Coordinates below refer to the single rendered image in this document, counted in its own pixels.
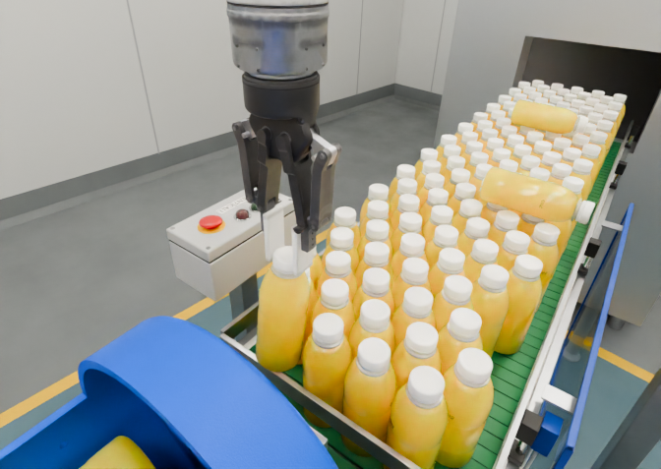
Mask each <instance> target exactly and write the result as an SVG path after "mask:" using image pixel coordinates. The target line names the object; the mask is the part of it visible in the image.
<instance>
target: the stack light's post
mask: <svg viewBox="0 0 661 469"><path fill-rule="evenodd" d="M660 440H661V367H660V369H659V370H658V372H657V373H656V374H655V376H654V377H653V379H652V380H651V382H650V383H649V385H648V386H647V387H646V389H645V390H644V392H643V393H642V395H641V396H640V398H639V399H638V400H637V402H636V403H635V405H634V406H633V408H632V409H631V411H630V413H629V414H628V415H627V417H626V418H625V420H624V421H623V423H622V424H621V425H620V426H619V427H618V429H617V430H616V432H615V433H614V435H613V436H612V438H611V439H610V440H609V442H608V443H607V445H606V446H605V448H604V449H603V451H602V452H601V453H600V455H599V456H598V458H597V459H596V461H595V462H594V464H593V465H592V466H591V468H590V469H637V467H638V466H639V465H640V464H641V462H642V461H643V460H644V459H645V457H646V456H647V455H648V454H649V452H650V451H651V450H652V449H653V448H654V446H655V445H656V444H657V443H658V441H660Z"/></svg>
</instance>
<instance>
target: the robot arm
mask: <svg viewBox="0 0 661 469"><path fill-rule="evenodd" d="M226 2H227V8H226V13H227V17H228V22H229V31H230V40H231V50H232V60H233V63H234V65H235V66H236V67H237V68H238V69H240V70H242V71H245V72H244V74H243V75H242V84H243V94H244V105H245V108H246V109H247V111H248V112H250V113H251V114H250V117H249V118H246V119H243V120H240V121H238V122H235V123H233V124H232V130H233V133H234V136H235V138H236V141H237V144H238V149H239V155H240V162H241V169H242V176H243V183H244V190H245V197H246V201H247V202H248V203H249V204H251V203H254V204H255V205H256V206H257V209H258V211H259V212H260V215H261V228H262V231H263V232H264V233H265V248H266V261H268V262H271V261H272V257H273V252H274V251H275V250H276V249H277V248H279V247H282V246H284V220H283V206H282V205H278V206H276V205H277V204H279V203H281V201H279V200H280V199H279V198H278V194H279V185H280V176H281V168H282V167H283V172H284V173H286V174H287V175H288V180H289V186H290V191H291V196H292V201H293V206H294V211H295V217H296V222H297V224H295V225H294V226H292V227H291V233H292V254H293V273H294V275H296V276H299V275H300V274H301V273H303V272H304V271H305V270H306V269H308V268H309V267H310V266H311V265H313V249H314V248H315V247H316V245H317V241H316V240H317V238H316V232H317V231H318V230H320V229H321V228H322V227H324V226H325V225H327V224H328V223H329V222H331V212H332V199H333V187H334V174H335V165H336V163H337V160H338V158H339V156H340V154H341V151H342V149H341V146H340V144H338V143H334V144H332V145H330V144H329V143H328V142H327V141H325V140H324V139H323V138H322V137H320V129H319V127H318V124H317V120H316V116H317V112H318V109H319V106H320V74H319V73H318V72H317V71H319V70H321V69H323V68H324V67H325V66H326V64H327V62H328V19H329V15H330V9H329V0H226ZM312 148H313V151H314V154H313V156H312V154H311V149H312ZM313 161H314V164H313V168H312V173H311V166H312V163H313ZM254 188H257V190H255V191H254Z"/></svg>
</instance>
